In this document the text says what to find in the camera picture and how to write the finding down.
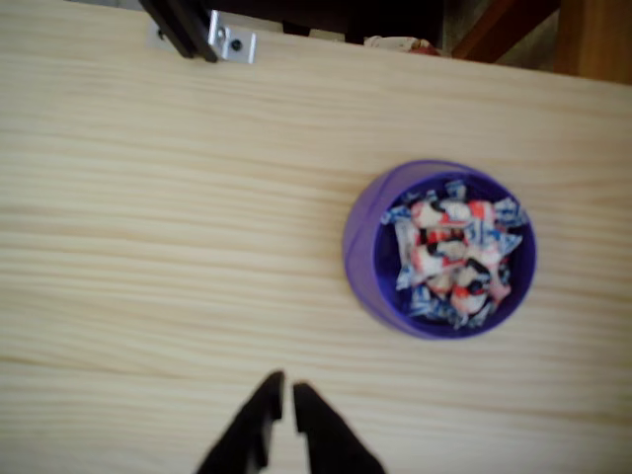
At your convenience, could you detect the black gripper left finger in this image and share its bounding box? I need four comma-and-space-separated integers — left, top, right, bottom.
195, 369, 287, 474

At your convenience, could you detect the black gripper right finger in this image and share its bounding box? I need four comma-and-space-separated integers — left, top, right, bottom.
291, 380, 389, 474

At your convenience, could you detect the red white candy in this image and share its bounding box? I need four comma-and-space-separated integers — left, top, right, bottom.
450, 261, 511, 313
411, 230, 471, 276
393, 220, 422, 291
411, 198, 497, 231

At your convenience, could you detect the purple plastic bowl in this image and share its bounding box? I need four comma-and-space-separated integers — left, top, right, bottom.
342, 158, 538, 342

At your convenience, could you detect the floral patterned cloth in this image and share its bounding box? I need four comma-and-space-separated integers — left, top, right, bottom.
363, 35, 441, 56

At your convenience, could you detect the brown wooden furniture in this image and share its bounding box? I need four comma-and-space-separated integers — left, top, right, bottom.
449, 0, 632, 86

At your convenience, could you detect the silver metal bracket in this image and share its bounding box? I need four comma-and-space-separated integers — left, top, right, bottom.
146, 9, 259, 65

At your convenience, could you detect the camera mount post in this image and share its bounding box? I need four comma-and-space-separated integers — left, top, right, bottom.
137, 0, 219, 63

